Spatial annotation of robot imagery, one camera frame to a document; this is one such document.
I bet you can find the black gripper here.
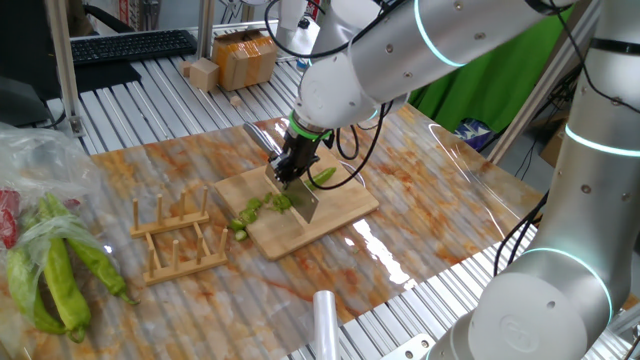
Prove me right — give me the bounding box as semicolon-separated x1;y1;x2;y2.
272;133;326;189

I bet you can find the steel cleaver knife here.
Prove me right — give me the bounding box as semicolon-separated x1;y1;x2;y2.
242;121;321;225

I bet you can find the cut green chili pepper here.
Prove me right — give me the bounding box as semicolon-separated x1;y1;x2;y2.
304;166;338;192

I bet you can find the cut chili end chunk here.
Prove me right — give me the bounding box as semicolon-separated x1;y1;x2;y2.
271;193;294;215

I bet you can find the whole green chili pepper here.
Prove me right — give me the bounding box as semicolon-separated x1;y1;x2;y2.
37;194;93;345
5;247;69;336
66;237;140;306

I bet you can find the wooden cutting board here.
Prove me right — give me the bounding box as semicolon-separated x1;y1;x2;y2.
214;148;380;262

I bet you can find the taped cardboard box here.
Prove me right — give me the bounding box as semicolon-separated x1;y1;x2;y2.
210;27;279;93

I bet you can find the large wooden cube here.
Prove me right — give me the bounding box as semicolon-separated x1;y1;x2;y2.
188;57;221;93

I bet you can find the marble pattern plastic mat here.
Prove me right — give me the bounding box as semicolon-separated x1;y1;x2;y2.
0;92;545;360

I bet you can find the wooden peg rack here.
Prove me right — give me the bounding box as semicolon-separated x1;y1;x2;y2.
129;187;230;287

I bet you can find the white plastic container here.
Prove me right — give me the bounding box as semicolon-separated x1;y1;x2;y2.
277;0;321;69

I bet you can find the white plastic film roll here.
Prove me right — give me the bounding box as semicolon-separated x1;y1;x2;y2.
312;289;341;360

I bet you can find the blue white patterned bag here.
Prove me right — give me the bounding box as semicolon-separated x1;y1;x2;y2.
453;118;494;151

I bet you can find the black computer keyboard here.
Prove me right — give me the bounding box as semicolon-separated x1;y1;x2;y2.
69;28;199;66

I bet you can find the black flat pad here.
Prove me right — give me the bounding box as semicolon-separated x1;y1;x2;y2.
72;59;144;95

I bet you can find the green cloth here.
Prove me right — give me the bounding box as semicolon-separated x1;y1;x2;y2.
409;7;576;135

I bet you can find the clear plastic bag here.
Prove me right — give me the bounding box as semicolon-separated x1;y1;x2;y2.
0;121;139;359

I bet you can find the dark grey rounded object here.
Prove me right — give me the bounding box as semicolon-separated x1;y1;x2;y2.
0;75;54;129

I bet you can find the black tripod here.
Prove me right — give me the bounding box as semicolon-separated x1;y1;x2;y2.
547;69;581;131

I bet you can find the black computer monitor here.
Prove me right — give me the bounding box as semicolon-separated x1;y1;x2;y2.
0;0;66;101

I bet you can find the short black looped cable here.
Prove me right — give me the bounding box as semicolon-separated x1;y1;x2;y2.
333;124;361;161

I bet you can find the long black gripper cable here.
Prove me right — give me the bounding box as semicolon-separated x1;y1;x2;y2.
305;102;389;191

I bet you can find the black camera cable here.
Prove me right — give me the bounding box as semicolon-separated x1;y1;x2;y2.
263;0;401;60

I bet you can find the aluminium frame post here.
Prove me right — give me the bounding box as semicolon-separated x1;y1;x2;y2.
44;0;86;139
196;0;216;61
487;59;584;166

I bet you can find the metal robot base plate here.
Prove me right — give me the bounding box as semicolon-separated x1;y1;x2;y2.
379;333;436;360

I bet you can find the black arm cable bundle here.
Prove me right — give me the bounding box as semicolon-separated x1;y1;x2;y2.
492;192;551;279

